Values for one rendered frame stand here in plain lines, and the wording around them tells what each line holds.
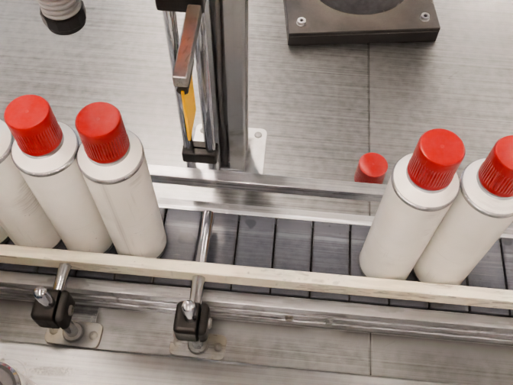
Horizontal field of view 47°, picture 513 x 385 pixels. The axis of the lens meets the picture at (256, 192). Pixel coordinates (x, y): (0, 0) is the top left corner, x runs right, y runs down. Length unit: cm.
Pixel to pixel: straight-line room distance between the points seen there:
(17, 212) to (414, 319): 38
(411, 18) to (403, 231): 43
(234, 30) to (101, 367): 32
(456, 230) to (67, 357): 36
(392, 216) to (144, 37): 49
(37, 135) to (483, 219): 34
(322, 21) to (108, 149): 46
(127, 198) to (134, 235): 6
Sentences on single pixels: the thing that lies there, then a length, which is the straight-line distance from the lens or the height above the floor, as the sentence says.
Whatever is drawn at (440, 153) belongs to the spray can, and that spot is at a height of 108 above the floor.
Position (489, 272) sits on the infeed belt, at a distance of 64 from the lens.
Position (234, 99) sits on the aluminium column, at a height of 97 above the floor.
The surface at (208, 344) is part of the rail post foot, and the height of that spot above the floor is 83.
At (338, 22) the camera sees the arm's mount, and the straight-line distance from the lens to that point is 84.
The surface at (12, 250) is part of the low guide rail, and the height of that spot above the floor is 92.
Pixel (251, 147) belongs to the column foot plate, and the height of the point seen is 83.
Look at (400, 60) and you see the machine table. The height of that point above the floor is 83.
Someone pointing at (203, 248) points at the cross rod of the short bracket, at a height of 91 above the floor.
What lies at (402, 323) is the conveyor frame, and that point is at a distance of 61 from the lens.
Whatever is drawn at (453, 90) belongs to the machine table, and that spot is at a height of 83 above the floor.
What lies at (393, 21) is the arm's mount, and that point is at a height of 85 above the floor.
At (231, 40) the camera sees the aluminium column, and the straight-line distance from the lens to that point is 53.
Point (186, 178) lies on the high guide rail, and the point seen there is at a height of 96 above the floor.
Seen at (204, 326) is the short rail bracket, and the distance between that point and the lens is 53.
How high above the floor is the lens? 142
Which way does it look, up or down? 60 degrees down
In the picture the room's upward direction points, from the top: 2 degrees clockwise
